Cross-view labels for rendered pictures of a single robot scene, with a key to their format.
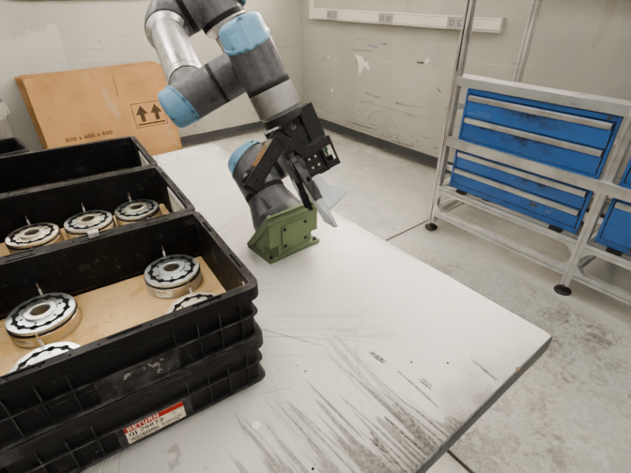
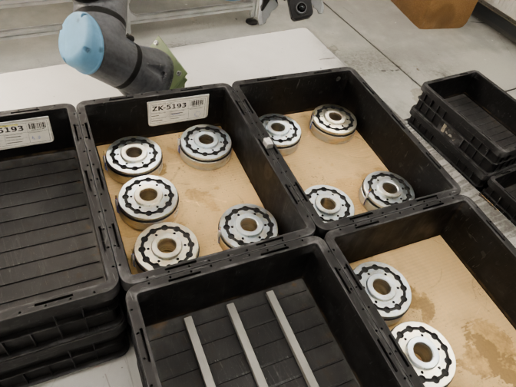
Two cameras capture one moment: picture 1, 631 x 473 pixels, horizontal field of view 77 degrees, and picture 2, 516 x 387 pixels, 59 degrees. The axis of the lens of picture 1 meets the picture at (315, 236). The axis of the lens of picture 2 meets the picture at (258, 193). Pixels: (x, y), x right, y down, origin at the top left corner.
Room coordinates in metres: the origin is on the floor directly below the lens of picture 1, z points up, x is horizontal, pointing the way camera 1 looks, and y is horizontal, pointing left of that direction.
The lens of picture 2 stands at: (0.62, 1.02, 1.47)
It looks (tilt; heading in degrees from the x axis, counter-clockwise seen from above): 48 degrees down; 271
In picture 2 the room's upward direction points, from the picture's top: 12 degrees clockwise
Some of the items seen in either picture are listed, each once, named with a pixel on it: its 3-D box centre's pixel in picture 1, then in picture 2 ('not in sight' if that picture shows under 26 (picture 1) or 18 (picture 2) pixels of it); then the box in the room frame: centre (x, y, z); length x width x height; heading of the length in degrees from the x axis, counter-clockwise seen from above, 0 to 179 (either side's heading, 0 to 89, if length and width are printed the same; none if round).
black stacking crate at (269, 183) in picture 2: (90, 230); (186, 186); (0.76, 0.50, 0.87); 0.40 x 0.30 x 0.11; 123
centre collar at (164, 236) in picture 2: (32, 233); (167, 246); (0.75, 0.63, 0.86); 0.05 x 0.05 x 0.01
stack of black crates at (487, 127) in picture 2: not in sight; (459, 152); (-0.09, -0.42, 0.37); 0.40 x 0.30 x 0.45; 128
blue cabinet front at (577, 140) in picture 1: (518, 158); not in sight; (1.91, -1.02, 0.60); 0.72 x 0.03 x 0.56; 39
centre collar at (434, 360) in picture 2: not in sight; (422, 352); (0.34, 0.71, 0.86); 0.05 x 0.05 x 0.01
